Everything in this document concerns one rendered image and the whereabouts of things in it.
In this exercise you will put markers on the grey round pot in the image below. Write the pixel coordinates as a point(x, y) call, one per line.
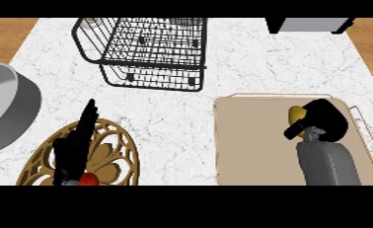
point(16, 107)

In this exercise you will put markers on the grey appliance with black frame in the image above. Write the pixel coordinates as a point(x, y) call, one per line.
point(309, 24)

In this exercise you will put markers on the golden ornate round trivet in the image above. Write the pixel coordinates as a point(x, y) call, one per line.
point(109, 153)

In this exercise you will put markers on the red round fruit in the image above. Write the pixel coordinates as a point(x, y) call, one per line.
point(88, 180)

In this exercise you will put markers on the yellow lemon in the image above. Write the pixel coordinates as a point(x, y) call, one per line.
point(296, 115)

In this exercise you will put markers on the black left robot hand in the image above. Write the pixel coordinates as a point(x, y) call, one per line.
point(77, 146)

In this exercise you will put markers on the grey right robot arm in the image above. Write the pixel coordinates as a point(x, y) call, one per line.
point(327, 163)

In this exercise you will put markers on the beige tray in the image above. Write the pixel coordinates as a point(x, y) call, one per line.
point(256, 139)

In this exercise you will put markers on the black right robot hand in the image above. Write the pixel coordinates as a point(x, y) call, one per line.
point(326, 120)

